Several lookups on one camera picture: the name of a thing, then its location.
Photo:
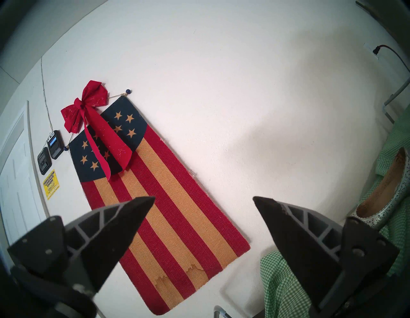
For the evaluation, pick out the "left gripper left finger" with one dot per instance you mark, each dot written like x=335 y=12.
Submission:
x=96 y=243

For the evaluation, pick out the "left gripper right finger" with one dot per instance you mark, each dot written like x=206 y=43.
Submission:
x=307 y=250

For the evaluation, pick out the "silver perforated shoe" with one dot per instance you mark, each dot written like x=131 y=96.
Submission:
x=381 y=192

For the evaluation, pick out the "green gingham cloth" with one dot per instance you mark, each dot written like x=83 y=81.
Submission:
x=282 y=288

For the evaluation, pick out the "yellow warning sticker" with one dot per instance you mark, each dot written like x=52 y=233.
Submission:
x=51 y=185

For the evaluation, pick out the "striped fabric flag hanging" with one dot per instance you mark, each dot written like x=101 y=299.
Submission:
x=179 y=224

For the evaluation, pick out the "white panel door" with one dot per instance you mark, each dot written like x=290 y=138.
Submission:
x=16 y=192

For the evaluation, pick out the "red glitter ribbon bow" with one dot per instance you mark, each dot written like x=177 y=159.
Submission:
x=93 y=96

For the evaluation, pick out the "black wall control button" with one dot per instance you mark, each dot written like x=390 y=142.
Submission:
x=44 y=162

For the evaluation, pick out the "black wall control with display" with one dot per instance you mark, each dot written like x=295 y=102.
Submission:
x=56 y=146

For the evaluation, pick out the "white wall outlet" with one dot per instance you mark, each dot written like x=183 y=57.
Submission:
x=368 y=48

